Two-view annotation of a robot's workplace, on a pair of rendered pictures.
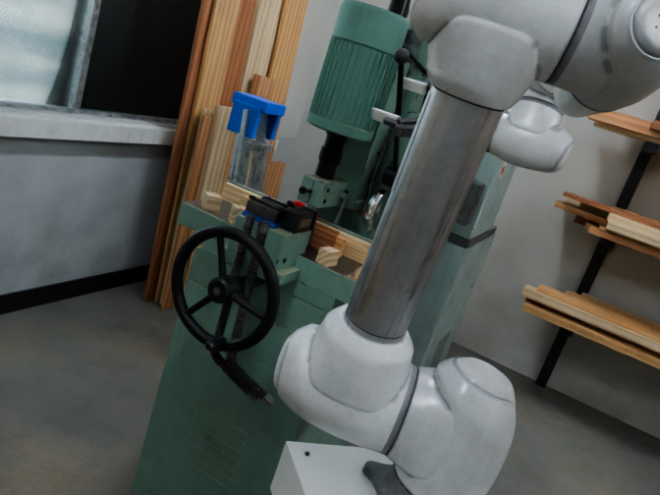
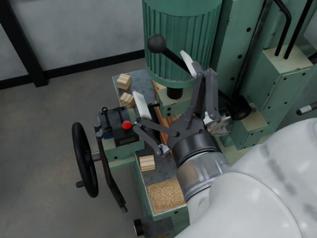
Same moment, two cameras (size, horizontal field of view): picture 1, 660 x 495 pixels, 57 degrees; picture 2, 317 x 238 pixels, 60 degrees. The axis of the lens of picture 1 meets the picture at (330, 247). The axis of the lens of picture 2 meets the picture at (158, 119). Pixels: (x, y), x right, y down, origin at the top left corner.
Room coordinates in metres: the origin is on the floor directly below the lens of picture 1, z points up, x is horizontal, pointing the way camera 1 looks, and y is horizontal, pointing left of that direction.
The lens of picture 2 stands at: (1.20, -0.33, 1.75)
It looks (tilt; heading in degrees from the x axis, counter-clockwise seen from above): 56 degrees down; 51
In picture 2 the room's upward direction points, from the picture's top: straight up
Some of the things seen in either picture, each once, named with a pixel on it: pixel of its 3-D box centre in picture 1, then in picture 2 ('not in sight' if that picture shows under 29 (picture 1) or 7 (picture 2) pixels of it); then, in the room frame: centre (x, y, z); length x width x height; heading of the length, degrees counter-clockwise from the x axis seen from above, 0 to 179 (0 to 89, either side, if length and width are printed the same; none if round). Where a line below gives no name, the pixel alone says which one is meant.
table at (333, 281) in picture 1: (282, 251); (144, 135); (1.49, 0.11, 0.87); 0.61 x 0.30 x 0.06; 68
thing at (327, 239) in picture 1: (306, 234); (160, 129); (1.53, 0.07, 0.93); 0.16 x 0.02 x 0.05; 68
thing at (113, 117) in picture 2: (279, 212); (118, 124); (1.40, 0.14, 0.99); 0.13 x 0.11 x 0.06; 68
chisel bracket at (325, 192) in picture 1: (322, 192); (179, 101); (1.61, 0.06, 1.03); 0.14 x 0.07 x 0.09; 158
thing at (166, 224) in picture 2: not in sight; (157, 226); (1.36, -0.12, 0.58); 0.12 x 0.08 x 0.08; 158
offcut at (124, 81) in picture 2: (211, 201); (123, 81); (1.56, 0.34, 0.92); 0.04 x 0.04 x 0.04; 31
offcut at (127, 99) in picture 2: (239, 215); (127, 101); (1.51, 0.25, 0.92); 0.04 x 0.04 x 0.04; 25
